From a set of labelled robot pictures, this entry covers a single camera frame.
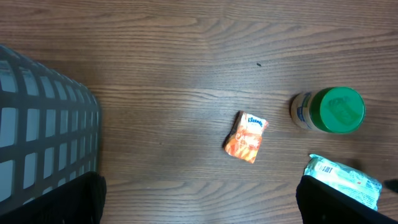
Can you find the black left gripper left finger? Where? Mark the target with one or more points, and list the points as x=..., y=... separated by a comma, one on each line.
x=80, y=200

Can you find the orange tissue packet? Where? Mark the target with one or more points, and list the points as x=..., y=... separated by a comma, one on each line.
x=245, y=138

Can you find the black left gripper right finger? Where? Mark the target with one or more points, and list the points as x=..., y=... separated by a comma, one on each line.
x=321, y=204

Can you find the grey mesh basket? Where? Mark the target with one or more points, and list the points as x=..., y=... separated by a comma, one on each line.
x=50, y=129

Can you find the mint green wipes packet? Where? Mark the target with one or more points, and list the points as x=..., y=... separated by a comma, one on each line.
x=347, y=180

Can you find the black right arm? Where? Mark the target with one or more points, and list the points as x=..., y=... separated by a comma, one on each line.
x=392, y=185

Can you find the green lid jar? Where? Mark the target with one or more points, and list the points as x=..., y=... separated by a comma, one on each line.
x=337, y=110

